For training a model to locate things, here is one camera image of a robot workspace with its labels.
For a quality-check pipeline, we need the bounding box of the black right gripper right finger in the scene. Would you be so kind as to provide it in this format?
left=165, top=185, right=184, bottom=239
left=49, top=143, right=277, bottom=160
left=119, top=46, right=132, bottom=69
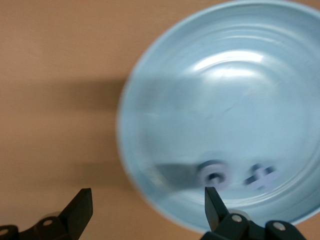
left=203, top=186, right=308, bottom=240

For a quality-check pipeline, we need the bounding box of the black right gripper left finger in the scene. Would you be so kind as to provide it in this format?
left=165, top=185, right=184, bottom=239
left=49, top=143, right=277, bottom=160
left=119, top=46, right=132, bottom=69
left=0, top=187, right=94, bottom=240

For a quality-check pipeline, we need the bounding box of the blue foam letter c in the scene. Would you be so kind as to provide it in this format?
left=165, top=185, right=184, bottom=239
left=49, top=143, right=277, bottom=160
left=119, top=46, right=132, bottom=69
left=198, top=159, right=235, bottom=187

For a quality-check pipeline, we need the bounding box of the blue foam plus sign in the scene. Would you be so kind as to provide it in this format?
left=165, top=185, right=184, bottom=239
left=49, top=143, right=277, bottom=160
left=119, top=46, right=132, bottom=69
left=243, top=163, right=280, bottom=191

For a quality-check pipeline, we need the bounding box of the blue plate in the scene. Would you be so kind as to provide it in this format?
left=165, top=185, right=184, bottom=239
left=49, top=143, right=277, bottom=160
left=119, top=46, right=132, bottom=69
left=116, top=0, right=320, bottom=232

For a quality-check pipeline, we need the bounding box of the brown table cover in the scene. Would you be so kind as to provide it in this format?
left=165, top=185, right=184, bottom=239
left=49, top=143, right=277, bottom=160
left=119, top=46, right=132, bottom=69
left=0, top=0, right=320, bottom=240

